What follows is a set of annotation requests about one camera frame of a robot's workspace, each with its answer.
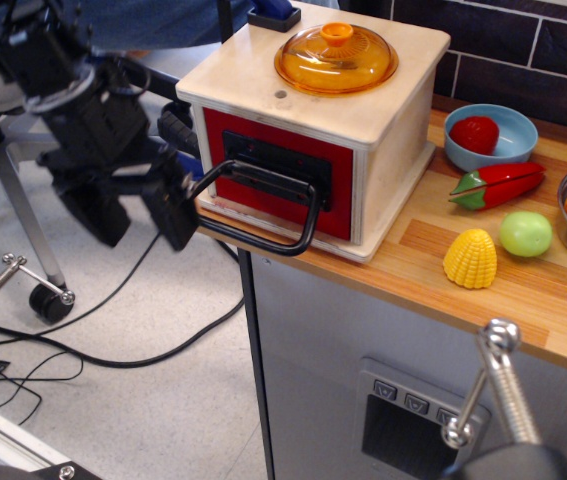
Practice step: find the red toy strawberry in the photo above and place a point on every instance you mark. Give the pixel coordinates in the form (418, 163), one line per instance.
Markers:
(479, 134)

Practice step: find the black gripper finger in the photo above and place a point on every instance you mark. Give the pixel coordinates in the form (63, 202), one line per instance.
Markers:
(165, 194)
(100, 213)

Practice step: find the wooden box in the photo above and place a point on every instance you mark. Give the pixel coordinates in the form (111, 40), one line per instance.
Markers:
(384, 128)

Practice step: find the yellow toy corn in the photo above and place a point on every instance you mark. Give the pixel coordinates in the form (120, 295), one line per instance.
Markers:
(471, 260)

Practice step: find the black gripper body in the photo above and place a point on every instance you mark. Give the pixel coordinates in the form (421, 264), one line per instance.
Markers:
(93, 111)

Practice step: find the grey office chair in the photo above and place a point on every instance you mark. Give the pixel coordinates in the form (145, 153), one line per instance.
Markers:
(18, 144)

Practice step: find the red drawer with black handle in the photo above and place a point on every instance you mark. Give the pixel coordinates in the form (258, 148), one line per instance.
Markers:
(270, 203)

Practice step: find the green toy apple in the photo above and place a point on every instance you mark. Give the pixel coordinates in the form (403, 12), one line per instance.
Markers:
(525, 234)

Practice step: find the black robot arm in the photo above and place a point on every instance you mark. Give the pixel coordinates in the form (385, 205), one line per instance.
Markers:
(35, 41)

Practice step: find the light blue bowl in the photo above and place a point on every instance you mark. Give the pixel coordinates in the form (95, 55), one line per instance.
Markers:
(518, 137)

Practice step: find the person in blue jeans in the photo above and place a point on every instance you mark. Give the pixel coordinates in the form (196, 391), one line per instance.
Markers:
(125, 26)

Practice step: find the orange glass lid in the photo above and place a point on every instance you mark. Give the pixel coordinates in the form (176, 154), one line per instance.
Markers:
(335, 59)

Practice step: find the black blue clamp handle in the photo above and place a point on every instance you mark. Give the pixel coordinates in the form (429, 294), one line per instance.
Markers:
(176, 126)

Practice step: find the grey cabinet with panel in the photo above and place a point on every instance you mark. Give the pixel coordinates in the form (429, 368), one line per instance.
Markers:
(349, 358)

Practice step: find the red toy chili pepper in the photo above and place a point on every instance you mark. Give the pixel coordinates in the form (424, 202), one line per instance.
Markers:
(494, 185)

